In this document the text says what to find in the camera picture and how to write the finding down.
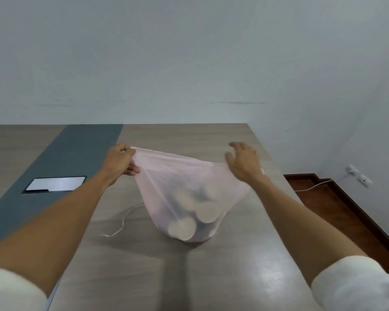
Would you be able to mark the person's left hand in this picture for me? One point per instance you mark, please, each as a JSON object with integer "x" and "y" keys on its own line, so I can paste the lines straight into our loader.
{"x": 115, "y": 163}

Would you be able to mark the pink translucent plastic bag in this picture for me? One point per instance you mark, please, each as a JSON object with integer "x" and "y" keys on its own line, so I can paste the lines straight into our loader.
{"x": 184, "y": 178}

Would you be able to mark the person's left thumb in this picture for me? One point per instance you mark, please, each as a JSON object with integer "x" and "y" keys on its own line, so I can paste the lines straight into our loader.
{"x": 132, "y": 171}

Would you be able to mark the white sleeve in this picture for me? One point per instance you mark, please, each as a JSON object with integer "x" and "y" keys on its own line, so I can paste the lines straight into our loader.
{"x": 359, "y": 285}
{"x": 13, "y": 291}

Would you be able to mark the white right sleeve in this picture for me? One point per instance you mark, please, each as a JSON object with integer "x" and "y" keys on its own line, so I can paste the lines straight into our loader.
{"x": 359, "y": 285}

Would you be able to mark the white wall socket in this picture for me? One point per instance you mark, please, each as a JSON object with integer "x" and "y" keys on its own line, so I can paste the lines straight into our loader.
{"x": 359, "y": 176}

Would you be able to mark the person's right forearm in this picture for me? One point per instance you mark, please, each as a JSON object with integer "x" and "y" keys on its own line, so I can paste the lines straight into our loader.
{"x": 298, "y": 223}

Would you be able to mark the person's right hand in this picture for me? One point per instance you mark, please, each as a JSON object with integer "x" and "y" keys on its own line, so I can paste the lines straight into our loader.
{"x": 244, "y": 165}

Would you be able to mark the white round container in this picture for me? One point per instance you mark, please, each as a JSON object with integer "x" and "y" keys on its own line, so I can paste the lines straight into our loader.
{"x": 181, "y": 228}
{"x": 208, "y": 212}

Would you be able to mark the white left sleeve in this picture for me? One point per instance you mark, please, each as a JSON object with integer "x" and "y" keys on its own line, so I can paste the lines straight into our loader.
{"x": 13, "y": 291}

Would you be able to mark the person's right thumb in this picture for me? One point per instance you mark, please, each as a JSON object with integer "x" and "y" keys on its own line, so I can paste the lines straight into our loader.
{"x": 229, "y": 160}

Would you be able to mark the person's left forearm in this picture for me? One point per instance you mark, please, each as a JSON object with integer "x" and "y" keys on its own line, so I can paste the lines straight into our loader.
{"x": 52, "y": 223}

